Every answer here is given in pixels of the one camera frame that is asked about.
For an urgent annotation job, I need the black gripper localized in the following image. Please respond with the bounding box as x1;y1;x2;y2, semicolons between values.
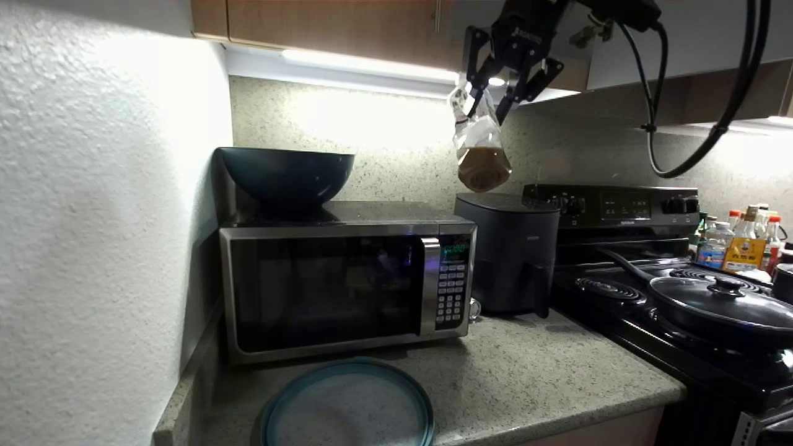
459;0;573;126

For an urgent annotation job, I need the black air fryer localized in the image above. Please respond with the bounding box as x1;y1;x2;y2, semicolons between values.
453;191;562;320

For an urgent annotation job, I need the black stove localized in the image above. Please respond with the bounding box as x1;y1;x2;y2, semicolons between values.
521;182;793;446

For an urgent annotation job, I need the stainless steel microwave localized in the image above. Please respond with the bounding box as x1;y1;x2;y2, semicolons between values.
217;196;482;369

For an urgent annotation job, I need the under-cabinet light strip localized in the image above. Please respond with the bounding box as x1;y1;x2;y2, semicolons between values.
281;45;508;89

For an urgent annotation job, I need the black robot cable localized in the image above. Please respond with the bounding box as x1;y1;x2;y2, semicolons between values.
618;0;775;182

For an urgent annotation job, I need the clear bottle with brown liquid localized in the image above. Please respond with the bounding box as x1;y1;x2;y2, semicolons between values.
449;76;515;194

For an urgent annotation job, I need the clear bottle with blue label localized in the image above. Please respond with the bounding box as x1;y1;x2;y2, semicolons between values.
694;219;734;271

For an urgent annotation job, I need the dark blue bowl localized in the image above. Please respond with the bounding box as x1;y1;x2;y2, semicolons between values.
217;146;357;219

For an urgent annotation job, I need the dark range hood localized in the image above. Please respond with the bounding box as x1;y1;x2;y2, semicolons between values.
682;56;793;126

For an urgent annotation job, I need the blue-rimmed round plate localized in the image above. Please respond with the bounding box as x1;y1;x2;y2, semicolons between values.
255;356;440;446

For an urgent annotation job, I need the black frying pan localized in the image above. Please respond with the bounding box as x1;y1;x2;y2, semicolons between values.
598;245;793;339

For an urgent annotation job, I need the wooden wall cabinet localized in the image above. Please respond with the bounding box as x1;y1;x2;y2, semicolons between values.
191;0;593;92

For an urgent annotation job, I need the red-capped sauce bottle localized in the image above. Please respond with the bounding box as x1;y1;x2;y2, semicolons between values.
764;214;788;276

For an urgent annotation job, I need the yellow oil bottle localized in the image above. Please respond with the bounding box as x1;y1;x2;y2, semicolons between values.
723;206;769;276

